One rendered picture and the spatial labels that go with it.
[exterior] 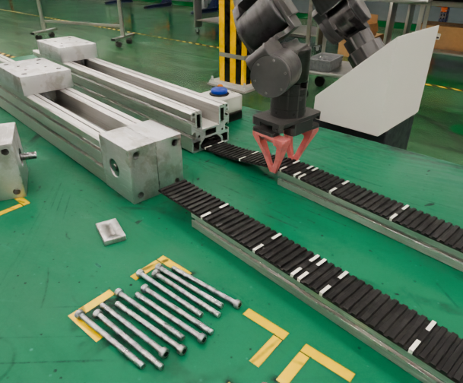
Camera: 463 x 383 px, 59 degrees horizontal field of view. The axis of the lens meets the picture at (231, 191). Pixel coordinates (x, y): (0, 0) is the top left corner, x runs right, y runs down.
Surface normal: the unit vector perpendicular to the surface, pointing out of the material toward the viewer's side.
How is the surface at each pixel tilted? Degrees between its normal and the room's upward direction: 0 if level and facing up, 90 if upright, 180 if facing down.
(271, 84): 90
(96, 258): 0
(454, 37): 90
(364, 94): 90
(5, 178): 90
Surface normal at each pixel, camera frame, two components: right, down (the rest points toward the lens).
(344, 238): 0.00, -0.87
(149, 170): 0.69, 0.36
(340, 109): -0.68, 0.36
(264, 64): -0.41, 0.45
